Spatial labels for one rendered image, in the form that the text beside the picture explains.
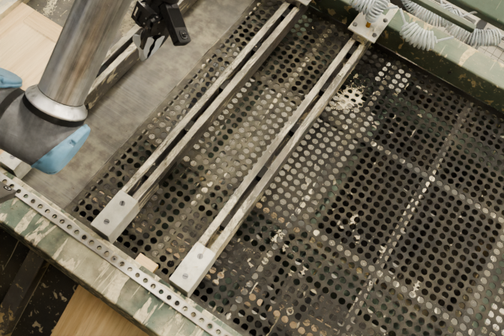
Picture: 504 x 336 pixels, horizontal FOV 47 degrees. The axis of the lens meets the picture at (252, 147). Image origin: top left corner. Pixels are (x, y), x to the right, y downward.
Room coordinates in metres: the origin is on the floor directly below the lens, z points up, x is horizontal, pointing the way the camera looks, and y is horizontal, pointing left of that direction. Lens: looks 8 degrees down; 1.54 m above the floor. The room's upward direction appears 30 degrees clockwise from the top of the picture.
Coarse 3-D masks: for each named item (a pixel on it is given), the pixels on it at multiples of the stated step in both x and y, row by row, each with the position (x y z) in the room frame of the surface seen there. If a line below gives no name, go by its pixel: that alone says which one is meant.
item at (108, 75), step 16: (192, 0) 2.03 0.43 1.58; (128, 32) 1.85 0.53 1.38; (112, 48) 1.80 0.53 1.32; (128, 48) 1.81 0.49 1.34; (112, 64) 1.77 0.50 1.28; (128, 64) 1.83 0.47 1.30; (96, 80) 1.73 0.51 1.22; (112, 80) 1.79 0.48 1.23; (96, 96) 1.74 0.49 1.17; (0, 160) 1.52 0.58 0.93; (16, 160) 1.53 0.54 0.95; (16, 176) 1.55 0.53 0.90
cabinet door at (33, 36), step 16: (16, 16) 1.88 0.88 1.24; (32, 16) 1.89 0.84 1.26; (0, 32) 1.83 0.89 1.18; (16, 32) 1.85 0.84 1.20; (32, 32) 1.86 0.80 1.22; (48, 32) 1.86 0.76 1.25; (0, 48) 1.80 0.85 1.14; (16, 48) 1.81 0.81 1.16; (32, 48) 1.82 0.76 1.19; (48, 48) 1.83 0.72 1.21; (0, 64) 1.77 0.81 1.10; (16, 64) 1.78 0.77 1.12; (32, 64) 1.79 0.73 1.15; (32, 80) 1.75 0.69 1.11
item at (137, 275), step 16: (0, 176) 1.51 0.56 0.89; (16, 192) 1.50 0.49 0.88; (48, 208) 1.48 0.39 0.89; (64, 224) 1.47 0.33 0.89; (80, 240) 1.45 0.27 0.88; (96, 240) 1.46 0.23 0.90; (112, 256) 1.44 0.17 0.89; (128, 272) 1.42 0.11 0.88; (160, 288) 1.41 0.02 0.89; (176, 304) 1.40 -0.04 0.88; (192, 320) 1.38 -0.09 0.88; (208, 320) 1.39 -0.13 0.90
